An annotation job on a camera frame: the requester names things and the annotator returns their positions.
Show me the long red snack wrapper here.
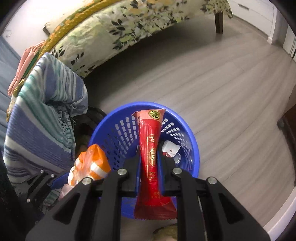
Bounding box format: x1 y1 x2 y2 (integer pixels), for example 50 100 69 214
133 109 177 220

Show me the green slipper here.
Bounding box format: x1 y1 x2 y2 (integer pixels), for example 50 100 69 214
153 224 178 241

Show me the crushed red soda can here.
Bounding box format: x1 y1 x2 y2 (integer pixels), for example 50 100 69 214
173 153 193 167

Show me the red white paper box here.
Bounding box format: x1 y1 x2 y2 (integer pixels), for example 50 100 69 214
162 140 181 158

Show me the mustard yellow blanket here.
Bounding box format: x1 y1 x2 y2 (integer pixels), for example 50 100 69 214
6 0 121 98

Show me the white wardrobe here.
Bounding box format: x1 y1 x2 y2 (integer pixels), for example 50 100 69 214
229 0 295 60

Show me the striped blue green tablecloth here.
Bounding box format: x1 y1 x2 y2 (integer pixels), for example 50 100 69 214
4 53 88 187

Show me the folded pink blanket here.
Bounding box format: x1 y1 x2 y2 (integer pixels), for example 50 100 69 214
8 40 46 96

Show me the bed with floral sheet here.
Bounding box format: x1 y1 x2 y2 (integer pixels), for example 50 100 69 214
6 0 234 78

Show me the orange white snack wrapper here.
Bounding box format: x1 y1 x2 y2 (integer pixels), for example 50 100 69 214
68 144 111 186

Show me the blue plastic waste basket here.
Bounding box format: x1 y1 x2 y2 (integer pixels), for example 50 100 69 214
49 101 200 219

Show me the blue-grey curtain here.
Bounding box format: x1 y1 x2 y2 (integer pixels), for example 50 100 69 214
0 36 20 152

